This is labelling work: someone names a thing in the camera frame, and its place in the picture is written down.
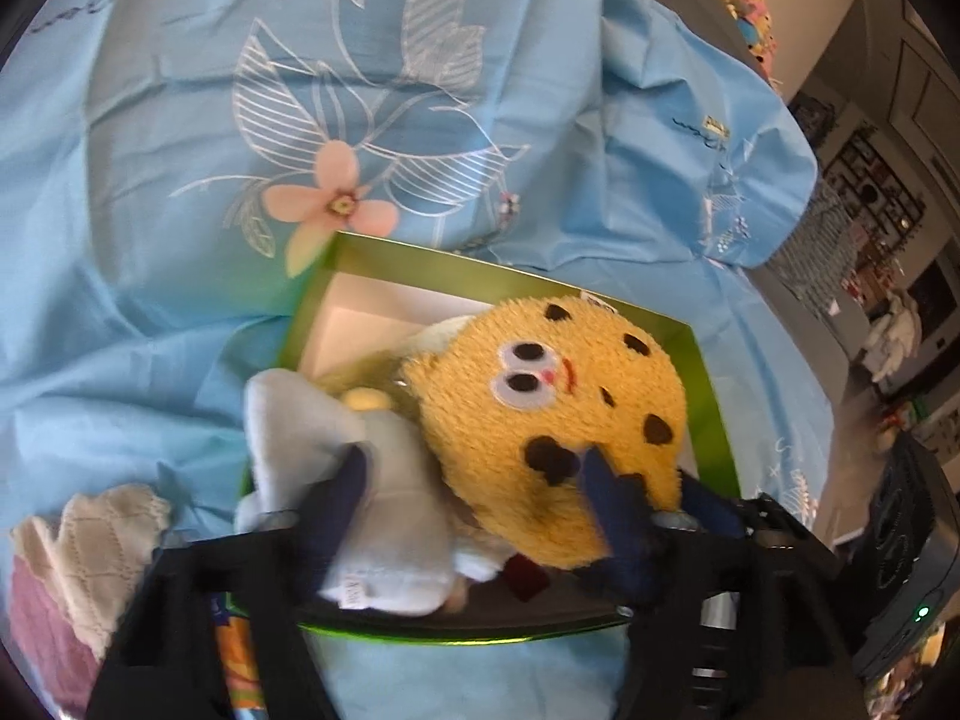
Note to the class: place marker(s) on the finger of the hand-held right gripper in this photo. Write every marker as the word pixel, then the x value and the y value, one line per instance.
pixel 709 506

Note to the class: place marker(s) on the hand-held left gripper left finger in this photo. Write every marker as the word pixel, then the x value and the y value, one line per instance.
pixel 349 495

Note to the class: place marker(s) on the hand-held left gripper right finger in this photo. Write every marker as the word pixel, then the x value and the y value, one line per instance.
pixel 611 510

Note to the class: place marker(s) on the grey plush mouse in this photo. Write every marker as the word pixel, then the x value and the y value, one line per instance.
pixel 300 420

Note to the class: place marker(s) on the yellow spotted plush toy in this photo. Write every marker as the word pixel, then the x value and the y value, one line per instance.
pixel 540 405

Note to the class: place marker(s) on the green cardboard box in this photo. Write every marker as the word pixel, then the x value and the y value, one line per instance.
pixel 360 307

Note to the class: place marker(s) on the colourful printed packet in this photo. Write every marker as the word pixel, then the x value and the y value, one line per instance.
pixel 236 652

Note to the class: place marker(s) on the white fabric heap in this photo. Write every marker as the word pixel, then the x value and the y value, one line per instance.
pixel 892 334

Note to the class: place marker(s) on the grey checked cushion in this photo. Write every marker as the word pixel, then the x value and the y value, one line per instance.
pixel 810 247

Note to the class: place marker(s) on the blue floral printed sheet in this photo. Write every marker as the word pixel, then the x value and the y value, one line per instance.
pixel 150 240

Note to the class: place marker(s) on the pink towel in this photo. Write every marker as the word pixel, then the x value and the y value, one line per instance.
pixel 45 630

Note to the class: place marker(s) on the pile of colourful plush toys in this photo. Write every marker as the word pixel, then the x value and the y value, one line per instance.
pixel 746 7

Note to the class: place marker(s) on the dark wall shelf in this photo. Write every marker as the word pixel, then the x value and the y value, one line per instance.
pixel 874 180

